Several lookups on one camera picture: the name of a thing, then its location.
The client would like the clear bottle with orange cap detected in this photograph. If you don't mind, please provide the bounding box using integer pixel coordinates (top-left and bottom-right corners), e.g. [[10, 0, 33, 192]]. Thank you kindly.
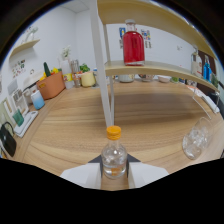
[[100, 125, 129, 180]]

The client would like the small green cup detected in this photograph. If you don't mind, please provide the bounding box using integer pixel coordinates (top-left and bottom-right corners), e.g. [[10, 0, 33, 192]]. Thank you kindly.
[[12, 109, 25, 127]]

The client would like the blue white cup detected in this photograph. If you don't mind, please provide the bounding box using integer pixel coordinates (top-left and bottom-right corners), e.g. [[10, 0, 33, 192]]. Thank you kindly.
[[30, 89, 46, 111]]

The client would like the clear glass with ice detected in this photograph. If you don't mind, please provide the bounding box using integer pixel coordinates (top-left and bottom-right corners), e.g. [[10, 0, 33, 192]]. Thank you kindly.
[[181, 116, 214, 161]]

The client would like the white flat tray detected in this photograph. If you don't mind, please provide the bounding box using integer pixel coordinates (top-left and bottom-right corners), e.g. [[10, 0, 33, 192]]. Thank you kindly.
[[13, 110, 39, 138]]

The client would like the black bag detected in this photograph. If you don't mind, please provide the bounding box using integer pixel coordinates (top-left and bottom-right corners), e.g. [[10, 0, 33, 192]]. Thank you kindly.
[[0, 121, 18, 158]]

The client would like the white bowl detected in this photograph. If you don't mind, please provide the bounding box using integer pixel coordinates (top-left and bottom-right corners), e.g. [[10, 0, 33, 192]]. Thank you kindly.
[[157, 75, 172, 83]]

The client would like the green potted plant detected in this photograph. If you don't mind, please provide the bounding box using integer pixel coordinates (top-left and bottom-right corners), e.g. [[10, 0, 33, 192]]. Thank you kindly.
[[79, 63, 91, 74]]

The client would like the white-framed wooden shelf rack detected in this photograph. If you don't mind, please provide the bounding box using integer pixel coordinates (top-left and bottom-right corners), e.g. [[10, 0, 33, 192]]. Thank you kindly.
[[87, 0, 223, 129]]

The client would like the clear bottle with red label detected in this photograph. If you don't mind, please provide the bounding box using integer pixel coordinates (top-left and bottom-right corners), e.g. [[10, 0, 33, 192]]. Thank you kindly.
[[190, 46, 203, 79]]

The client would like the red liquid glass bottle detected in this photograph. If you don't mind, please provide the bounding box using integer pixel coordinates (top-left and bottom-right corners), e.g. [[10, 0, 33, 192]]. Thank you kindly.
[[122, 18, 146, 67]]

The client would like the wooden wall shelf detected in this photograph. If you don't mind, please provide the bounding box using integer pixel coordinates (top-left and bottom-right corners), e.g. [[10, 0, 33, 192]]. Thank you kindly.
[[8, 38, 41, 59]]

